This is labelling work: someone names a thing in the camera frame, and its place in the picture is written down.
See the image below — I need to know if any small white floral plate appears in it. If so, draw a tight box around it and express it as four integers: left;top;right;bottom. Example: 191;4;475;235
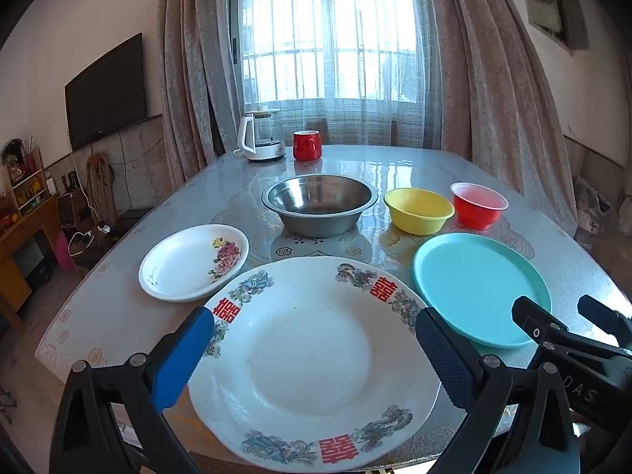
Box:
138;224;250;303

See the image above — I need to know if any black flat-screen television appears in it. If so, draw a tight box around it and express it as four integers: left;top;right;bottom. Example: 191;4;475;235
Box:
64;33;149;151

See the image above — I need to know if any stainless steel bowl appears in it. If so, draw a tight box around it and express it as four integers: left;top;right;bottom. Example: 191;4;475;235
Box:
261;174;378;238

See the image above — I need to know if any pile of printed cloth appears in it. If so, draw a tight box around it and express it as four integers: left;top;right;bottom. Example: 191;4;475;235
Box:
574;177;614;251

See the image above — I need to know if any folded wooden chair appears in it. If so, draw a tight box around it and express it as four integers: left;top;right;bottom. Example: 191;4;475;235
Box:
86;152;118;224

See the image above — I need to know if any wall electric panel box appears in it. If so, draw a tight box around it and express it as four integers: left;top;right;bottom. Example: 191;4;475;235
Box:
523;0;591;55

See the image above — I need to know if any wooden cabinet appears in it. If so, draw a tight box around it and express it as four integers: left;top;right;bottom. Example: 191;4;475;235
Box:
0;168;65;327

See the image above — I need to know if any beige patterned curtain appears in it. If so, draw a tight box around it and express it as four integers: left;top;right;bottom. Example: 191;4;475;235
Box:
425;0;579;238
157;0;245;193

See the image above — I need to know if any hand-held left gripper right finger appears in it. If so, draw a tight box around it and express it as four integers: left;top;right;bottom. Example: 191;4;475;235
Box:
415;306;581;474

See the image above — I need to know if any pink plastic bin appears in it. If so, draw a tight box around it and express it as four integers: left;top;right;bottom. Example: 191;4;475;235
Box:
54;232;76;271

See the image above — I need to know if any red mug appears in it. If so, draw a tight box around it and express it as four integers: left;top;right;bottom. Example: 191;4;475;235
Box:
293;130;323;162

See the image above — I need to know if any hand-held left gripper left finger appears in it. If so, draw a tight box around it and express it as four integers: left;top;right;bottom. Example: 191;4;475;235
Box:
49;306;215;474

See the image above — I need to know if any wooden chair back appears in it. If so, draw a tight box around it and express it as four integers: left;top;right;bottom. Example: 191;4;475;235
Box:
303;117;329;146

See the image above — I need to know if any barred window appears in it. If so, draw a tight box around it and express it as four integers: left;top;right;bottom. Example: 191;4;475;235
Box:
227;0;430;104

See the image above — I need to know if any glass kettle with white handle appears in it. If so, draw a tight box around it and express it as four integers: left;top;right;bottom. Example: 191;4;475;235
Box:
234;109;287;162

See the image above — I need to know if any teal plastic plate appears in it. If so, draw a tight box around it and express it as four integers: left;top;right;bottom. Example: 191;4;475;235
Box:
413;232;552;349

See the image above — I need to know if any white sheer curtain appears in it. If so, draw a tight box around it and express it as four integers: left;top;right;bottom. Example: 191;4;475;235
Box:
224;0;442;150

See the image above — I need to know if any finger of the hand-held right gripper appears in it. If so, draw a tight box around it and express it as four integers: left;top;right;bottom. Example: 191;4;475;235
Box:
511;295;570;352
577;294;632;344

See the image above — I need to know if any red plastic bowl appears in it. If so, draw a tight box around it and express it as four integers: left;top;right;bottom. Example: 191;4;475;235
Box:
450;182;509;231

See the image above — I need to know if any yellow plastic bowl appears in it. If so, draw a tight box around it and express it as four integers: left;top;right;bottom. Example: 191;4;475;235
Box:
384;188;455;236

